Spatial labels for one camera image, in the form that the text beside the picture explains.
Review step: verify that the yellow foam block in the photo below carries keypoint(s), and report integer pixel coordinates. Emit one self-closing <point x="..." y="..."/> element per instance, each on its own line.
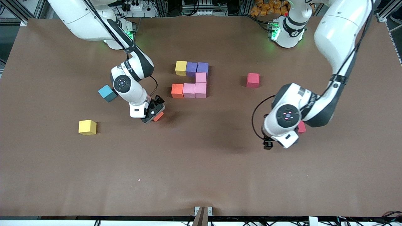
<point x="181" y="67"/>
<point x="87" y="127"/>

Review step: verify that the pink foam block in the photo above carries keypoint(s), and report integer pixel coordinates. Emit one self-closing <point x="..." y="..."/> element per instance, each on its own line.
<point x="189" y="90"/>
<point x="201" y="77"/>
<point x="201" y="90"/>

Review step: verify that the bag of orange items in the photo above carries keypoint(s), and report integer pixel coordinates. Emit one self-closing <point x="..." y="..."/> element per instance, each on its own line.
<point x="267" y="8"/>

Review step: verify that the metal table edge bracket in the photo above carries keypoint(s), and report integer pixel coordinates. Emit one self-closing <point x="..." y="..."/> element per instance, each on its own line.
<point x="210" y="211"/>

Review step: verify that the orange foam block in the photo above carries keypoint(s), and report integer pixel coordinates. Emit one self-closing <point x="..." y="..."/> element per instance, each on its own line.
<point x="159" y="117"/>
<point x="177" y="90"/>

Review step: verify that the aluminium frame rail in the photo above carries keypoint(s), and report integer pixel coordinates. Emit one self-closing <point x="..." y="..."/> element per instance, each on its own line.
<point x="12" y="21"/>
<point x="381" y="17"/>

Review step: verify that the red foam block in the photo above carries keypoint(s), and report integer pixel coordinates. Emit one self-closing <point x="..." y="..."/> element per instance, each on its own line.
<point x="302" y="128"/>
<point x="252" y="80"/>

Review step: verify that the blue foam block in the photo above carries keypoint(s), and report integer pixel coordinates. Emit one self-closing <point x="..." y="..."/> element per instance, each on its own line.
<point x="106" y="93"/>

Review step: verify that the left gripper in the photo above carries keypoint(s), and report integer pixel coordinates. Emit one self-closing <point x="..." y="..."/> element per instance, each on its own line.
<point x="267" y="144"/>

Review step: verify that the white power strip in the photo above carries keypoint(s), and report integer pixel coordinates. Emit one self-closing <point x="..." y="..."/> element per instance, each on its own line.
<point x="138" y="8"/>
<point x="209" y="12"/>

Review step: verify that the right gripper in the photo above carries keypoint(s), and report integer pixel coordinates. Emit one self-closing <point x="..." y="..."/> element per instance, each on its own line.
<point x="158" y="102"/>

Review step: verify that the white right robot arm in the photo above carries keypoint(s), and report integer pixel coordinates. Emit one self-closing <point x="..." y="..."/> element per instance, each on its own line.
<point x="132" y="91"/>

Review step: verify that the purple foam block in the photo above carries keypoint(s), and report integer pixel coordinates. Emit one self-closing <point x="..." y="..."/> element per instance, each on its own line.
<point x="203" y="67"/>
<point x="191" y="69"/>

